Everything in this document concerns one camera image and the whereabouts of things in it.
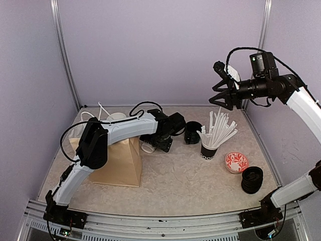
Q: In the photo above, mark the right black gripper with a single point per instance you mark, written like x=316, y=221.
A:
x=234, y=95

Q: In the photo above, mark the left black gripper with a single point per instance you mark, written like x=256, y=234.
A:
x=165, y=146

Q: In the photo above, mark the brown paper bag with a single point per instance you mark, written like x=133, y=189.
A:
x=124, y=164

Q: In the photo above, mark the stack of black cup lids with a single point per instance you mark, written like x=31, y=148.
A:
x=252, y=179

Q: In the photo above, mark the stack of white paper cups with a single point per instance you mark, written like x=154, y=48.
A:
x=116, y=116

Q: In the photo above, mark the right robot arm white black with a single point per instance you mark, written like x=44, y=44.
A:
x=273, y=79

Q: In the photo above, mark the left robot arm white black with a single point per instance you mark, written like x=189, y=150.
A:
x=153, y=125

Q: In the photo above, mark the stack of black cup sleeves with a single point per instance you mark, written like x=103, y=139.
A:
x=190, y=135

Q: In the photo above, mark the black cup holding straws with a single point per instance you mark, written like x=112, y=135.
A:
x=207, y=153

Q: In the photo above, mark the red white patterned bowl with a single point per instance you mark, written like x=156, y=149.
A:
x=236, y=162

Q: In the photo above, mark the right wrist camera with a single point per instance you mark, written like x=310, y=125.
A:
x=227, y=73

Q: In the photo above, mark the aluminium front frame rail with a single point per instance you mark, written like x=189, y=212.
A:
x=102, y=226

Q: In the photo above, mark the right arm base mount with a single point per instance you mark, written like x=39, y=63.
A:
x=267, y=213

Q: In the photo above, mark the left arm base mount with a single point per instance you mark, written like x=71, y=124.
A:
x=62, y=214

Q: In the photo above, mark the left aluminium corner post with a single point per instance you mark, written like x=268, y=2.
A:
x=66, y=64

